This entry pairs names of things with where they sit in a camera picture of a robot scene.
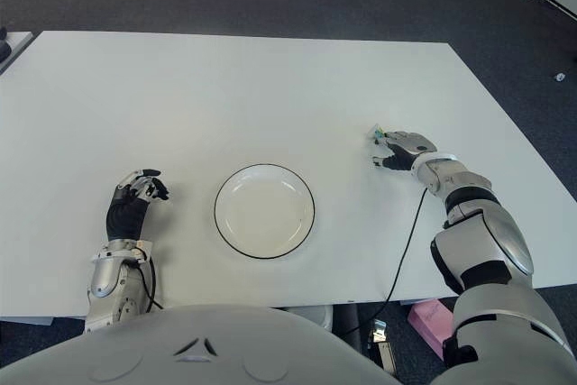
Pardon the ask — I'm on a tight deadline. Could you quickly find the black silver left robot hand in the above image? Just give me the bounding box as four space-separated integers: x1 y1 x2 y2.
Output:
105 168 171 242

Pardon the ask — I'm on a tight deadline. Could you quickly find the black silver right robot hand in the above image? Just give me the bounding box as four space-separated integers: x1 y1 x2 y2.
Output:
370 130 438 173

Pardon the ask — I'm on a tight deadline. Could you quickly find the green white toothpaste tube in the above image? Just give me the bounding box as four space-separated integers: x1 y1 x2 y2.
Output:
367 123 390 148

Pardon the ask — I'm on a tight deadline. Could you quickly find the white plate with black rim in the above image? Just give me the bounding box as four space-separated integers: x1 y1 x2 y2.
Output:
214 162 316 261

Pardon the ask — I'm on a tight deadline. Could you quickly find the grey robot torso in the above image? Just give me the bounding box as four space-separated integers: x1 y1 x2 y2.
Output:
0 303 403 385

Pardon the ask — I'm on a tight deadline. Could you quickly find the pink cardboard box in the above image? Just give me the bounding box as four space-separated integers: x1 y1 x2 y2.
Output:
408 298 457 359

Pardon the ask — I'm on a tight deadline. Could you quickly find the black table leg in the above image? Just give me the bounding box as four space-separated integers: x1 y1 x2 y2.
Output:
333 303 362 355

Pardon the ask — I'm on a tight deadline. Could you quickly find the white container under table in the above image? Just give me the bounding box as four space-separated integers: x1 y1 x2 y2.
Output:
283 305 335 330

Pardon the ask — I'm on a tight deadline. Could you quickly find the white side table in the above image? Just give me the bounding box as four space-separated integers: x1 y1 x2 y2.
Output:
0 32 40 76

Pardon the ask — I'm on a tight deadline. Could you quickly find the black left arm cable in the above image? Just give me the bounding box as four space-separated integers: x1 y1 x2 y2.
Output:
133 257 166 313

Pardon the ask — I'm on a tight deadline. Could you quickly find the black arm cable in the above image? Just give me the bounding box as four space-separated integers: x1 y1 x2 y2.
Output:
354 188 428 328
133 257 166 313

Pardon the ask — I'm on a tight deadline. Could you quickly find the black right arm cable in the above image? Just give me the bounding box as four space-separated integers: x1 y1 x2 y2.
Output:
354 188 428 328

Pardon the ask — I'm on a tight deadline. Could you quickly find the metal bracket under table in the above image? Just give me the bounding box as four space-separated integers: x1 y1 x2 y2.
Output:
367 318 398 378

